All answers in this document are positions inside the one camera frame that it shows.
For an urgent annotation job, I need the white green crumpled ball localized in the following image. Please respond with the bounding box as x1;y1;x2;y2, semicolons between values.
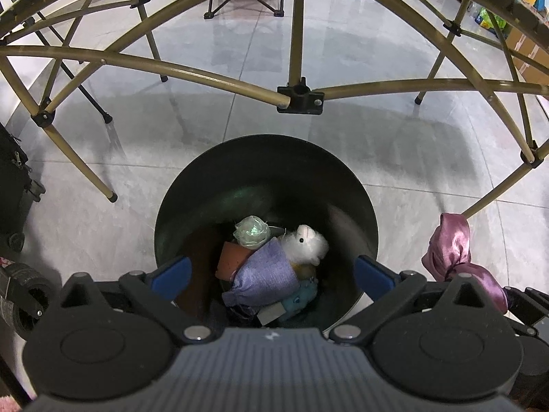
234;216;271;250

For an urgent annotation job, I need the cardboard box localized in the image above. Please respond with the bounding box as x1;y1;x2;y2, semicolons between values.
506;28;549;85

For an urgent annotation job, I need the light blue plush toy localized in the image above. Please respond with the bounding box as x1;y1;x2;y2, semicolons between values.
278;278;318;322

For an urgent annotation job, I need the orange cardboard piece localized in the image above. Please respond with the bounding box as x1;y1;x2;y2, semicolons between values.
215;242;254;282

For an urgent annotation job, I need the black trash bin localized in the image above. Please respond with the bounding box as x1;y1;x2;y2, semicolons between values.
154;135;378;330

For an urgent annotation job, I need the purple knitted cloth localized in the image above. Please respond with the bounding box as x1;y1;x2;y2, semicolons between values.
222;237;300;307

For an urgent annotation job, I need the white plush toy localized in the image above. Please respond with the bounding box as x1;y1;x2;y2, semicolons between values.
280;225;328;266

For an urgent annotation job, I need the green plastic bag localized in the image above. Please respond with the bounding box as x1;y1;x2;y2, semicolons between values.
475;8;507;31

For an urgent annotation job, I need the pink satin cloth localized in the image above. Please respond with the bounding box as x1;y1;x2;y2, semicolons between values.
421;213;508;314

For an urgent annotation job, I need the black camera tripod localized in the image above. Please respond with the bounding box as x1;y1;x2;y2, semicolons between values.
11;0;113;124

